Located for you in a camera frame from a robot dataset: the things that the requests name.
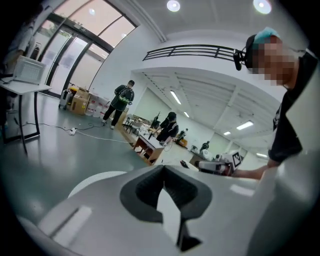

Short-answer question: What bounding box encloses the brown cardboard box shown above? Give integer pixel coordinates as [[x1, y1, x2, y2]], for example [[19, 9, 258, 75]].
[[69, 87, 91, 116]]

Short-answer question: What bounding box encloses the black chair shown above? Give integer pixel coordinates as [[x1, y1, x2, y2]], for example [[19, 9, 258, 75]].
[[122, 115, 135, 133]]

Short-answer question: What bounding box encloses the group of clear water jugs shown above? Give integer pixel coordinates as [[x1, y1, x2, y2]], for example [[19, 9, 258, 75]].
[[85, 94, 111, 120]]

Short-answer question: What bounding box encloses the white floor cable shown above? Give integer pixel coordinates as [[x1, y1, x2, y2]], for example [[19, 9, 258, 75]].
[[74, 129, 132, 145]]

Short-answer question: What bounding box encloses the black framed glass door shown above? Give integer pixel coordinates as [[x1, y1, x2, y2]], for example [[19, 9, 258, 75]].
[[34, 12, 113, 98]]

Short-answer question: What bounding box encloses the wooden desk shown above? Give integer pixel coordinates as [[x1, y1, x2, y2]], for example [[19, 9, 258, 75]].
[[133, 133, 165, 166]]

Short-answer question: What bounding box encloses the round ceiling light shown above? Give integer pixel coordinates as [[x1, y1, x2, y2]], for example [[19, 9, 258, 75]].
[[166, 0, 181, 13], [252, 0, 273, 15]]

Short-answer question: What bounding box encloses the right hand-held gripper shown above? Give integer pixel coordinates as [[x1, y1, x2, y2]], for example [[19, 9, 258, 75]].
[[198, 150, 245, 177]]

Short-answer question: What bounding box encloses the white plastic crate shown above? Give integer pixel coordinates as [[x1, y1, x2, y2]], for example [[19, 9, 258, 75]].
[[12, 55, 47, 86]]

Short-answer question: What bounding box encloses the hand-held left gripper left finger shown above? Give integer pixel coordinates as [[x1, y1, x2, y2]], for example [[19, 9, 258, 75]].
[[119, 164, 165, 224]]

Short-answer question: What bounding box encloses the person's right forearm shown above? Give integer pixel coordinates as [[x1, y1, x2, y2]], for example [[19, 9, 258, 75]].
[[232, 159, 281, 181]]

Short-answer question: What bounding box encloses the person's black t-shirt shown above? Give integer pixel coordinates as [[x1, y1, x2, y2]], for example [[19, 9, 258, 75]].
[[267, 49, 320, 163]]

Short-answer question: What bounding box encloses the white table with black legs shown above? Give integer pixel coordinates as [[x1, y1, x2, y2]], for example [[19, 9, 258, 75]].
[[0, 76, 53, 156]]

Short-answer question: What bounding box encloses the ceiling tube light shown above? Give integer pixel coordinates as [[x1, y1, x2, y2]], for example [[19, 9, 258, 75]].
[[169, 90, 183, 106], [235, 120, 255, 131]]

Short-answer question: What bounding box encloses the black balcony railing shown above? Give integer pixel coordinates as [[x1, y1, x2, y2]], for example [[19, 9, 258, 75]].
[[142, 44, 240, 62]]

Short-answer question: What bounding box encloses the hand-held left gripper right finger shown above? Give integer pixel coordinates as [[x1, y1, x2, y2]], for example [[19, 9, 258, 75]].
[[163, 164, 213, 252]]

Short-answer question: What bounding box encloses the silver wheeled case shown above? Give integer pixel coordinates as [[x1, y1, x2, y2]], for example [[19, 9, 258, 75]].
[[58, 89, 74, 111]]

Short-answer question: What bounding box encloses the teal head cap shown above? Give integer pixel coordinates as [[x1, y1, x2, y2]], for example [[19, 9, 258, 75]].
[[252, 26, 282, 49]]

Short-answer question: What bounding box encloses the black head camera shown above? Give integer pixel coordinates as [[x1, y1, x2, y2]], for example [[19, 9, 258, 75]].
[[232, 48, 248, 72]]

